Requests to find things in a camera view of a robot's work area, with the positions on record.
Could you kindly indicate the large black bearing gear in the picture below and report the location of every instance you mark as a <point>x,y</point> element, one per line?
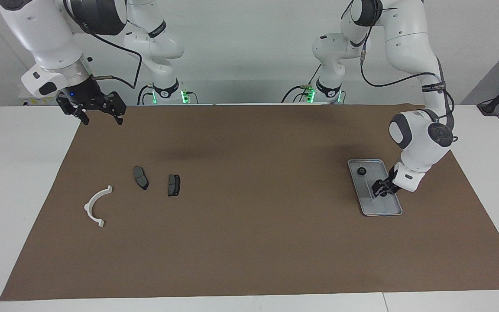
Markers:
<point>361,170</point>

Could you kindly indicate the long grey brake pad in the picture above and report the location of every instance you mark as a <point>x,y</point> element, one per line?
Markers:
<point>141,177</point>

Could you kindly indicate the silver metal tray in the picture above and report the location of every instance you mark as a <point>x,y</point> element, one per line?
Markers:
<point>383,208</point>

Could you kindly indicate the short grey brake pad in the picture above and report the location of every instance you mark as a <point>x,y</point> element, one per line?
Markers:
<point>173,185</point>

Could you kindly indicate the white cardboard box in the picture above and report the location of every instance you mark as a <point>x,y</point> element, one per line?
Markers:
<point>28,102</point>

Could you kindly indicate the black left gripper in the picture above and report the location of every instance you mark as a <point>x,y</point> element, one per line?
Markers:
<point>391,182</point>

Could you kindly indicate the brown table mat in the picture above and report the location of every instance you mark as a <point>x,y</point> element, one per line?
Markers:
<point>249,242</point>

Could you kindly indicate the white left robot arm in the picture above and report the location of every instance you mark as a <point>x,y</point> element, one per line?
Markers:
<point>422,138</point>

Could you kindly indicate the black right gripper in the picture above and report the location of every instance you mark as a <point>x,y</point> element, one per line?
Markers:
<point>85,97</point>

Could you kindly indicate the white semicircular bracket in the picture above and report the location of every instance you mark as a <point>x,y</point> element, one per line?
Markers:
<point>87,208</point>

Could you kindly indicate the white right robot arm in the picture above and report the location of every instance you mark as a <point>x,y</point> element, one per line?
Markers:
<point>41,34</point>

